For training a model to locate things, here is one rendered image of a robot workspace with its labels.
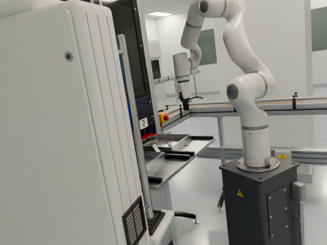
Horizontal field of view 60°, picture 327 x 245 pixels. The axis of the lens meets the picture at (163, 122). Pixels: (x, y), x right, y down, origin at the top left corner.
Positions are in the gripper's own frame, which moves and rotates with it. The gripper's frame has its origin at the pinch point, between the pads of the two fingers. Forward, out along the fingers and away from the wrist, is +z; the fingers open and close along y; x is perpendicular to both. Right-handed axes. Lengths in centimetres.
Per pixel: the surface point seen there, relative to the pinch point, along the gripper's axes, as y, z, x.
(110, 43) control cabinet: 90, -35, 26
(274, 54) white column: -144, -20, 27
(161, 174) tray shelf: 47, 22, 7
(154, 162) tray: 38.6, 20.6, -2.1
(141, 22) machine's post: -8, -54, -28
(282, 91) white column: -143, 16, 33
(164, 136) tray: -5.4, 20.6, -21.9
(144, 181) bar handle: 81, 9, 23
